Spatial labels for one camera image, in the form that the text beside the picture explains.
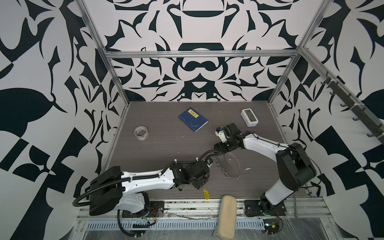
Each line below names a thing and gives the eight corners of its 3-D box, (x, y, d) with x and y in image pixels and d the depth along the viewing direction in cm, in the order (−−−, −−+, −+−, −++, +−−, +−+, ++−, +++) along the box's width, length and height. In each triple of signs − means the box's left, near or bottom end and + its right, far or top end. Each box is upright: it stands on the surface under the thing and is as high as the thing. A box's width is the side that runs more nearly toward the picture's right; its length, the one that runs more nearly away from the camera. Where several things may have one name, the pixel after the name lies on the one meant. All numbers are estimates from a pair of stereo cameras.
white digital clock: (247, 128, 107) (249, 124, 103) (239, 113, 116) (240, 108, 112) (257, 125, 108) (260, 121, 105) (248, 111, 117) (250, 106, 113)
